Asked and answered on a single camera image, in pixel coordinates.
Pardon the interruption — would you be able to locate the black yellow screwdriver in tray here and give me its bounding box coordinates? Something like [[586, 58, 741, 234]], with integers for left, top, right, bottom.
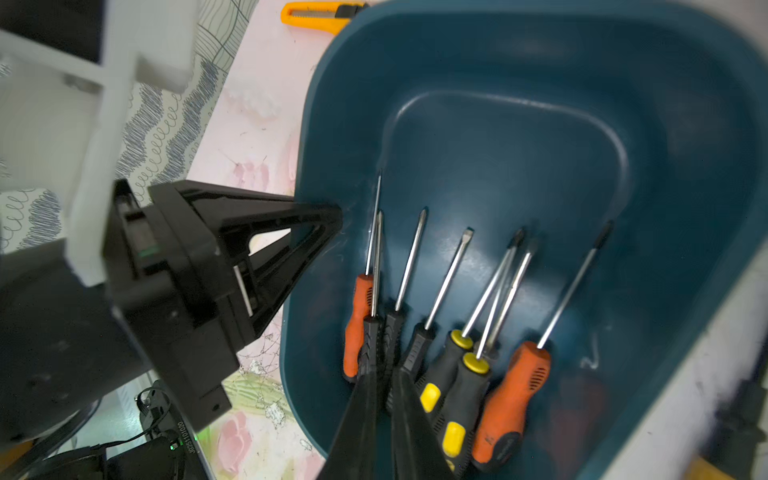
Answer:
[[416, 227, 526, 422]]

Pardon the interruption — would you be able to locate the orange handle screwdriver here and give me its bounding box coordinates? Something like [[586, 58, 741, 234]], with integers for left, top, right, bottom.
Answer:
[[343, 173, 382, 383]]

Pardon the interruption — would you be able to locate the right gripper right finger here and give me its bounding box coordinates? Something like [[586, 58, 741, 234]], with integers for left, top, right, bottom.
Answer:
[[391, 370, 455, 479]]

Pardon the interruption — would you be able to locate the large orange black screwdriver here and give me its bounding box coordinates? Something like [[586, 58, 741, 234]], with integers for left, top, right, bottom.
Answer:
[[471, 220, 614, 473]]

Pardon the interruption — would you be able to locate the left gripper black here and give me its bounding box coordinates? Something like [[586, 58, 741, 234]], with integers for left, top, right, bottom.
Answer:
[[103, 179, 343, 414]]

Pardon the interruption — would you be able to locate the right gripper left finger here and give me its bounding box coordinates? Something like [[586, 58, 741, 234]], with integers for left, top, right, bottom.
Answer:
[[316, 314, 385, 480]]

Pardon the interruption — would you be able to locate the teal plastic storage tray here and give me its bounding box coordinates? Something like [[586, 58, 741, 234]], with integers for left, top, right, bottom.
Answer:
[[281, 1, 767, 479]]

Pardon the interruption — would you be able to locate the orange utility knife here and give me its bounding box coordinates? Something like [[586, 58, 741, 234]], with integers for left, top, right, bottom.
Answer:
[[280, 1, 370, 35]]

